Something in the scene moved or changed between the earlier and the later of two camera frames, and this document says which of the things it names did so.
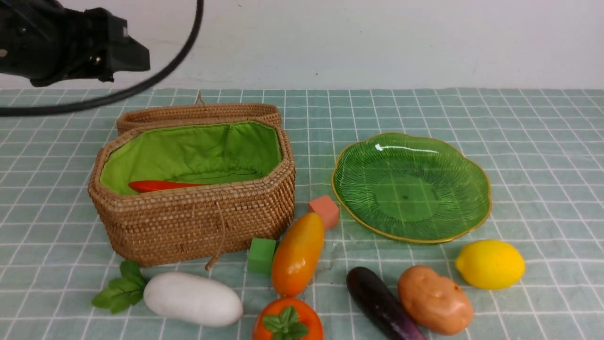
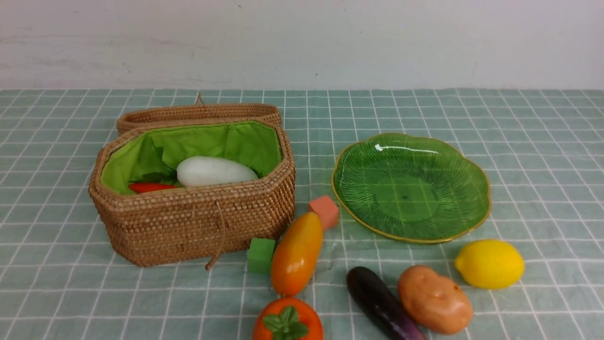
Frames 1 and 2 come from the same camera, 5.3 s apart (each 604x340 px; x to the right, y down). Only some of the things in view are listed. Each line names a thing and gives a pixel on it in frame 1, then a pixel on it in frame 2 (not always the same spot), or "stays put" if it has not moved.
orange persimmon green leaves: [285, 318] stays put
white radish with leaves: [183, 298] to [200, 170]
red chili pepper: [139, 186] stays put
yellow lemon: [490, 264] stays put
